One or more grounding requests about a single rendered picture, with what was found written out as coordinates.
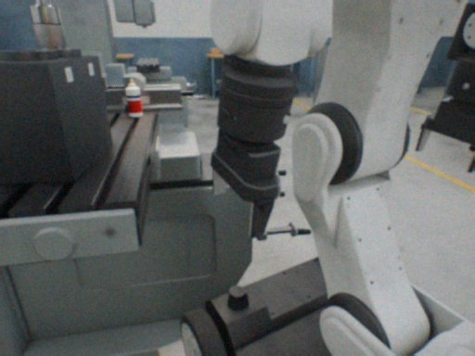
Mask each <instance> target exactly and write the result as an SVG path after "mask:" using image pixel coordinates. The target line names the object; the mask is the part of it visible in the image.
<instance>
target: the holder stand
mask: <svg viewBox="0 0 475 356"><path fill-rule="evenodd" d="M111 144H112V138H111V129H110V124H109V115H108V110H107V104H106V96H105V90H104V85H103V81H102V76H101V67H100V62H99V57H98V56H82V51H81V49H80V48H68V49H52V50H43V49H24V50H0V184H39V183H69V182H75V180H77V179H78V178H79V177H80V176H81V175H82V174H83V173H84V172H85V171H86V170H87V169H88V168H89V167H90V166H91V165H92V164H93V163H94V162H95V161H96V159H98V157H99V156H100V155H102V153H103V152H104V151H105V150H107V148H108V147H109V146H111Z"/></svg>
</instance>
